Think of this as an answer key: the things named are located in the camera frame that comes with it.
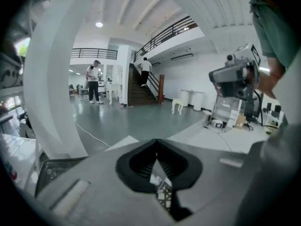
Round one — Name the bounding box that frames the dark wooden staircase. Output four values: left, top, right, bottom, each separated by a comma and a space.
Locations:
127, 62, 165, 107

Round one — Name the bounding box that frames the white wall air conditioner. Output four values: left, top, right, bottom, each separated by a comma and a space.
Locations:
170, 53, 194, 62

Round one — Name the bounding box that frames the white carved stool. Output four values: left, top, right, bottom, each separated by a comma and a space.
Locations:
171, 98, 184, 115

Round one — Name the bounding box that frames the black mezzanine railing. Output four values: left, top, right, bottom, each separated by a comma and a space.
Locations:
133, 15, 198, 63

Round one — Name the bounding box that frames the red label bottle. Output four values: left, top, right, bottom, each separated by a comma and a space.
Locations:
4, 161, 20, 182

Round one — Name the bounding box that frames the brown cardboard box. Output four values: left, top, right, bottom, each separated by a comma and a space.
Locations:
235, 114, 248, 129

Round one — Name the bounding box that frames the white carved table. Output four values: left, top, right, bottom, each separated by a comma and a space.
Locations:
105, 81, 123, 106

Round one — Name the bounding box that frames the white floor cable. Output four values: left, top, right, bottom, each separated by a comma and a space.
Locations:
75, 121, 111, 148

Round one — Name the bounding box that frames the person's right forearm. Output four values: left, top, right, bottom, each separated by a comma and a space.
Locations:
257, 55, 287, 100

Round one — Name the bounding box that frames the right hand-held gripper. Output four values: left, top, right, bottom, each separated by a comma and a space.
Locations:
208, 43, 261, 101

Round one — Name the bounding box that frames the black balcony railing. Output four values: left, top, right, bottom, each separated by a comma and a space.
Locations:
70, 48, 119, 61

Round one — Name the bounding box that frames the brown wooden newel post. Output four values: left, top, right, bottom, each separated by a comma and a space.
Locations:
158, 74, 165, 105

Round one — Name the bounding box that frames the person's right hand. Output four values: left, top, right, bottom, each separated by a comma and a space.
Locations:
246, 65, 260, 86

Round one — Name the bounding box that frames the white drawer cabinet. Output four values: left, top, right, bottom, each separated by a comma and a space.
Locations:
211, 95, 243, 129

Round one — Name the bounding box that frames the white floor device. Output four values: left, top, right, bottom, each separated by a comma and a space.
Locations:
210, 119, 224, 129

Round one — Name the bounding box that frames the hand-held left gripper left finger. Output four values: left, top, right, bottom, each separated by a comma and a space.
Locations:
116, 139, 158, 193

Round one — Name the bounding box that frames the white item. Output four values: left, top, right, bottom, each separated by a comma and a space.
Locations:
150, 173, 163, 186

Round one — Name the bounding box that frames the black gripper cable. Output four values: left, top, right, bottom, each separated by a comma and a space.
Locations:
252, 89, 278, 128

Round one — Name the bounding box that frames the person's green shirt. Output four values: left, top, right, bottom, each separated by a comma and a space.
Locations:
248, 0, 301, 68

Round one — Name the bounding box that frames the white curved arch frame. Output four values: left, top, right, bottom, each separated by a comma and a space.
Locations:
24, 0, 214, 160

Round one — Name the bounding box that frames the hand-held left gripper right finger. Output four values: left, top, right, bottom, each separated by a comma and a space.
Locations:
156, 139, 203, 222

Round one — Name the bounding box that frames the black office chair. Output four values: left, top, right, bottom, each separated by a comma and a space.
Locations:
243, 90, 262, 132

